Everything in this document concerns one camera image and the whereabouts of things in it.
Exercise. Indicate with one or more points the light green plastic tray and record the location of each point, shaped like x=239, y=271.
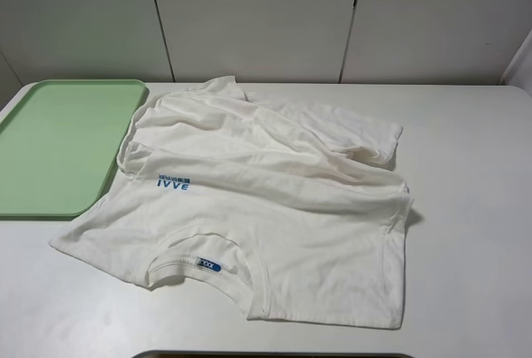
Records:
x=59, y=145

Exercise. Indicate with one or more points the white short sleeve t-shirt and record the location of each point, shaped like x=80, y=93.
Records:
x=290, y=209

